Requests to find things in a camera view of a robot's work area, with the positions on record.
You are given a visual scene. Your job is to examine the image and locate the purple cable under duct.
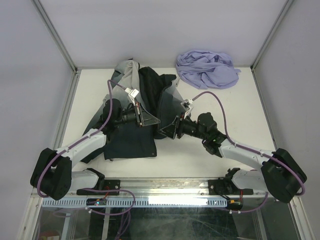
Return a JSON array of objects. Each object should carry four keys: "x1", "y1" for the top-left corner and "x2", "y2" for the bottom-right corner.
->
[{"x1": 84, "y1": 187, "x2": 139, "y2": 240}]

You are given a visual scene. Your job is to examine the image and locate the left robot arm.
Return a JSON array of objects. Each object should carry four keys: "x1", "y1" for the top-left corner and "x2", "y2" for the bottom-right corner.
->
[{"x1": 30, "y1": 98, "x2": 161, "y2": 200}]

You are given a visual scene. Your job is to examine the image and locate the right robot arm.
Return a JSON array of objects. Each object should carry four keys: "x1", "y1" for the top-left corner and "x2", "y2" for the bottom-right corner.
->
[{"x1": 159, "y1": 112, "x2": 307, "y2": 203}]

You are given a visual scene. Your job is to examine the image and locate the dark green grey jacket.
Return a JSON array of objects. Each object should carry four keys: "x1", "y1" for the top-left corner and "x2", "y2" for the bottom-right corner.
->
[{"x1": 82, "y1": 59, "x2": 185, "y2": 164}]

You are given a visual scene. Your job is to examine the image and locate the slotted grey cable duct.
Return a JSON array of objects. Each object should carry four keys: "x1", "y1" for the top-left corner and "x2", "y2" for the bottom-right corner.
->
[{"x1": 42, "y1": 196, "x2": 228, "y2": 208}]

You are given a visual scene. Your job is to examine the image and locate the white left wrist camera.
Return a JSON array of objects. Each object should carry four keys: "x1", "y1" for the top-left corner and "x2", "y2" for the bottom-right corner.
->
[{"x1": 124, "y1": 88, "x2": 140, "y2": 105}]

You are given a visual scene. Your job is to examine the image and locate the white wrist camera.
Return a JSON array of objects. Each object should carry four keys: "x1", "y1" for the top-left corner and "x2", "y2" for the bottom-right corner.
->
[
  {"x1": 124, "y1": 88, "x2": 140, "y2": 105},
  {"x1": 180, "y1": 98, "x2": 194, "y2": 119}
]

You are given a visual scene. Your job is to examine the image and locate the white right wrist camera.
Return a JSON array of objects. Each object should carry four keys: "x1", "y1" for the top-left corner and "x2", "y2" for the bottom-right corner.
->
[{"x1": 180, "y1": 98, "x2": 194, "y2": 119}]

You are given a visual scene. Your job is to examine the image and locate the right aluminium corner post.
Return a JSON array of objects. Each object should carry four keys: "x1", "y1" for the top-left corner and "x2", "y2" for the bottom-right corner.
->
[{"x1": 250, "y1": 0, "x2": 296, "y2": 72}]

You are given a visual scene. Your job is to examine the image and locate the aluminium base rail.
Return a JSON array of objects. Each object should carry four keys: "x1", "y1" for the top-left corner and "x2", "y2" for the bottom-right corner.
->
[{"x1": 31, "y1": 176, "x2": 300, "y2": 200}]

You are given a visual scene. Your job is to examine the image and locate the left aluminium corner post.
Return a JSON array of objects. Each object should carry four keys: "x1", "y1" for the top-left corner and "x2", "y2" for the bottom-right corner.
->
[{"x1": 31, "y1": 0, "x2": 78, "y2": 72}]

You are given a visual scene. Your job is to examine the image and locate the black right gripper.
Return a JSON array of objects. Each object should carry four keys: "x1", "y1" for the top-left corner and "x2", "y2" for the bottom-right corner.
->
[{"x1": 158, "y1": 112, "x2": 207, "y2": 141}]

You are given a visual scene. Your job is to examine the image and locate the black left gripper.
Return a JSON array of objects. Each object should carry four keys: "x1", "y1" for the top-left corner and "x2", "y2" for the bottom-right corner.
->
[{"x1": 114, "y1": 102, "x2": 161, "y2": 128}]

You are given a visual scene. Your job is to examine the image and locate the crumpled lavender cloth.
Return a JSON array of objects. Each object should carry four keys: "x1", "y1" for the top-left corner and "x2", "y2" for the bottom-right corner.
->
[{"x1": 176, "y1": 50, "x2": 241, "y2": 90}]

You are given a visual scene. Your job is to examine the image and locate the aluminium corner post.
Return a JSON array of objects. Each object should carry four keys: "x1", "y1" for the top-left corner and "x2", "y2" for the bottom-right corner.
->
[
  {"x1": 250, "y1": 0, "x2": 296, "y2": 72},
  {"x1": 31, "y1": 0, "x2": 78, "y2": 72}
]

